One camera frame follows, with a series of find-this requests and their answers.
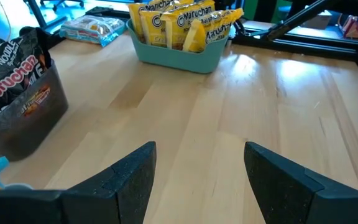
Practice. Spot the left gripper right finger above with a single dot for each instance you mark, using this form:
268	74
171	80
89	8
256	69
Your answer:
284	199

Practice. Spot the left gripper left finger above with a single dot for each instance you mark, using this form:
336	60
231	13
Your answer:
113	199

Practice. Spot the teal plastic bin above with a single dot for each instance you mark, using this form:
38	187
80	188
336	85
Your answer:
179	59

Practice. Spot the black Fire noodle pack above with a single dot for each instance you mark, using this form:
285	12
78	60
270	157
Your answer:
11	71

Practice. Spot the dark brown plastic bin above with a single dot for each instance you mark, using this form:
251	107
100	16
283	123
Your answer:
26	130

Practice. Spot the white blue noodle pack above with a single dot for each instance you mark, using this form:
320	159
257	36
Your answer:
92	28

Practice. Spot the cardboard box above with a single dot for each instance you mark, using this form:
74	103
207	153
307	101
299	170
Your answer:
317	20

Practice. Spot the red pink bag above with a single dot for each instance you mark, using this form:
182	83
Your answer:
354	28

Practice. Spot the green bin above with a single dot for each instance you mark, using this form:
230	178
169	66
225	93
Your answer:
250	9

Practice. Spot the black desk leg frame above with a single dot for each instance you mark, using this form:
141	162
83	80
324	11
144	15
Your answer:
36	12

